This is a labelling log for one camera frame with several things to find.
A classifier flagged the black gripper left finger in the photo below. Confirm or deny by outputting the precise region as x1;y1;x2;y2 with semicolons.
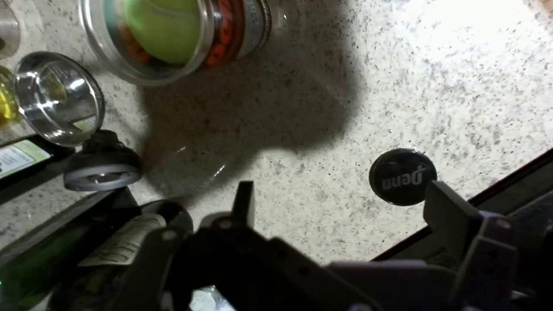
231;181;253;226

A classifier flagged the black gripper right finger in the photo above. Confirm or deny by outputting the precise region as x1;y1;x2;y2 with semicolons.
423;181;483;263

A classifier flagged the black round can lid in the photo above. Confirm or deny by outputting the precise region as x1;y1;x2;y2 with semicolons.
367;148;436;206

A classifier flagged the clear tennis ball can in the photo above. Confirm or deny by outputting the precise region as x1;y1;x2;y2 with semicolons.
79;0;271;86

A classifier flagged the green tennis ball with logo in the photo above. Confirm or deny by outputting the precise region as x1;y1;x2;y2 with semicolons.
122;0;200;64

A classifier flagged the black stove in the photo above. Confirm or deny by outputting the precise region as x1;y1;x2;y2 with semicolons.
373;147;553;273

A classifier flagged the small steel bowl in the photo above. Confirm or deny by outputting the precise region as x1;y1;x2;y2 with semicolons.
13;52;105;147

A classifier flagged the tall green glass bottle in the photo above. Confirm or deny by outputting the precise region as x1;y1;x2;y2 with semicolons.
0;188;137;311

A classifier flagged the dark olive oil bottle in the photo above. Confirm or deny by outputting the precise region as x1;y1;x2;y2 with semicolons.
0;135;74;204

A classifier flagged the glass oil cruet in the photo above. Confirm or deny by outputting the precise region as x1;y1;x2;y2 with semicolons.
0;66;18;124

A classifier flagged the black jar lid ring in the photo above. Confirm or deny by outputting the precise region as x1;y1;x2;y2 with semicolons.
61;129;143;193

